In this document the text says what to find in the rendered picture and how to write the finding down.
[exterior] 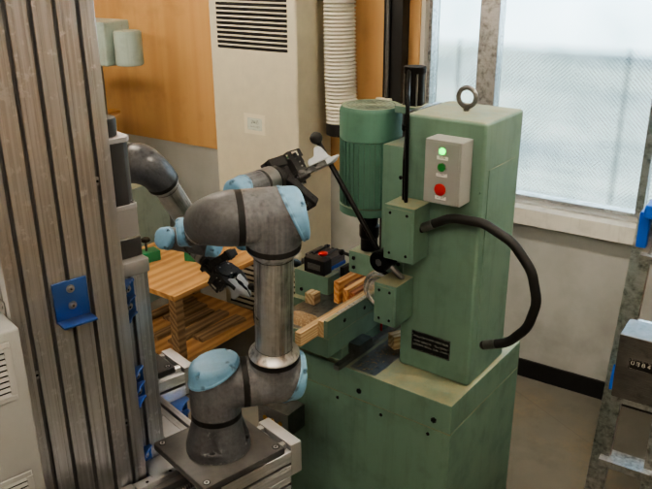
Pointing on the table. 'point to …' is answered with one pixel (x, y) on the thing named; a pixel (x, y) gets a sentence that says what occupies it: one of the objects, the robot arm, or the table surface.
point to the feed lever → (362, 222)
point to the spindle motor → (365, 151)
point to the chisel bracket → (360, 261)
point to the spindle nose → (367, 236)
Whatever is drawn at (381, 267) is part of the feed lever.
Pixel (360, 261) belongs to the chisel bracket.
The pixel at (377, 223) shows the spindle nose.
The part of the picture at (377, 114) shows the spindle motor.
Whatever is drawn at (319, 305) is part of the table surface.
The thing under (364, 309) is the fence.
